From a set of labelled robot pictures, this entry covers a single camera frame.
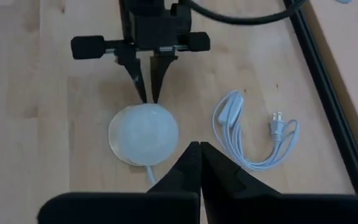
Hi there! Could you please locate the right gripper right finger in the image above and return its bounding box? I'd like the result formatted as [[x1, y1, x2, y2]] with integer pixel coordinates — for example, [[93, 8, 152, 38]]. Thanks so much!
[[200, 141, 358, 224]]

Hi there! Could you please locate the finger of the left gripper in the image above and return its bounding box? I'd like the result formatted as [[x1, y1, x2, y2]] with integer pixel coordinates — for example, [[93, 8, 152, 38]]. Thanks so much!
[[114, 46, 148, 105], [149, 51, 179, 105]]

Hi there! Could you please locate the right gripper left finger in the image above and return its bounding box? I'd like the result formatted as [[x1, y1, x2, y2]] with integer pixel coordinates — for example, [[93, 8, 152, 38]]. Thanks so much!
[[37, 140, 203, 224]]

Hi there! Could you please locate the frosted white lightbulb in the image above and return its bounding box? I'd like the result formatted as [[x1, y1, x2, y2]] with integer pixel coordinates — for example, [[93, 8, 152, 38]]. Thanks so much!
[[116, 103, 180, 167]]

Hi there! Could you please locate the orange-brown desk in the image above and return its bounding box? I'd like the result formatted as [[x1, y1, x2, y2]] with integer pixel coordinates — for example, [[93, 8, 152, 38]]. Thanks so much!
[[303, 0, 358, 162]]

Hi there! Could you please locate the black looped camera cable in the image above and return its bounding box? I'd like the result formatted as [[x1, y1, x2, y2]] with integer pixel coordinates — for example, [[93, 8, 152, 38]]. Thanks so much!
[[183, 0, 307, 26]]

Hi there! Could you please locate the black aluminium frame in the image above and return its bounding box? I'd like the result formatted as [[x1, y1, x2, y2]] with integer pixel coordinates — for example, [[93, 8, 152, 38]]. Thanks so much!
[[283, 0, 358, 195]]

